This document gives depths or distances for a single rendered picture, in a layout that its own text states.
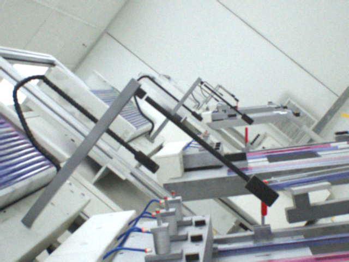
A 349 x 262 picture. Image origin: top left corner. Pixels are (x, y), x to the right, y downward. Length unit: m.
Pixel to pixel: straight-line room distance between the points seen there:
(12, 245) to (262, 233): 0.48
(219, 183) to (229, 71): 6.66
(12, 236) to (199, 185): 1.14
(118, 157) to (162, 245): 1.07
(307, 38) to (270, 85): 0.76
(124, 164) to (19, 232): 1.05
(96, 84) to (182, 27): 5.98
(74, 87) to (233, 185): 0.58
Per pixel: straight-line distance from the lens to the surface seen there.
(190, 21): 8.65
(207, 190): 1.97
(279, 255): 1.09
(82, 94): 2.11
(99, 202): 2.02
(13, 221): 0.94
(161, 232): 0.89
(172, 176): 2.17
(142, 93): 0.90
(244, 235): 1.21
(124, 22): 8.74
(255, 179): 0.90
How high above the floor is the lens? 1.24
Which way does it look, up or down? 2 degrees up
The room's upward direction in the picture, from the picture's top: 51 degrees counter-clockwise
